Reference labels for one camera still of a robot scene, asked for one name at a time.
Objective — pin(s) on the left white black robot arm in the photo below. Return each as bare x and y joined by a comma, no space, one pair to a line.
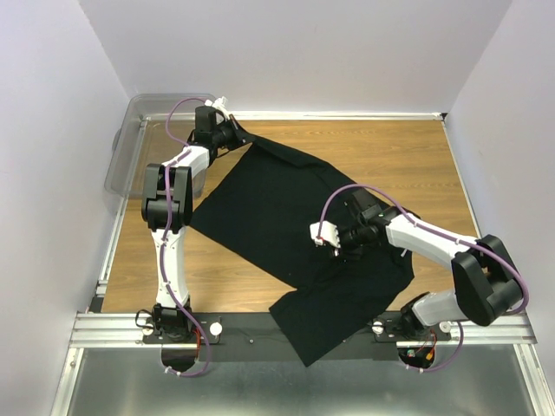
169,190

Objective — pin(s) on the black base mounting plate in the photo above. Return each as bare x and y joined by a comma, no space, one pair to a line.
378,342

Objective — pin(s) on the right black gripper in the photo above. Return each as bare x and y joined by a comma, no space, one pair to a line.
348,254

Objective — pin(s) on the black t shirt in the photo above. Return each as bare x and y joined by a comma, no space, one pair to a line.
263,209

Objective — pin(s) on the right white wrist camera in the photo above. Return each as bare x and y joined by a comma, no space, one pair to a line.
322,233

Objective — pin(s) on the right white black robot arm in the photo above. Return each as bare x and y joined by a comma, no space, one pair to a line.
487,284

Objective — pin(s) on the clear plastic bin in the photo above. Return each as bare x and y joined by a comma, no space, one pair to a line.
151,132

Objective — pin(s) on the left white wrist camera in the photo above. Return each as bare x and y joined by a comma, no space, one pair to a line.
220,105

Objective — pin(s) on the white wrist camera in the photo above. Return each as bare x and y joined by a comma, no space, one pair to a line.
220,105
322,233

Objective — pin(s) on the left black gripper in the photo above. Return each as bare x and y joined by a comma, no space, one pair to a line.
239,138

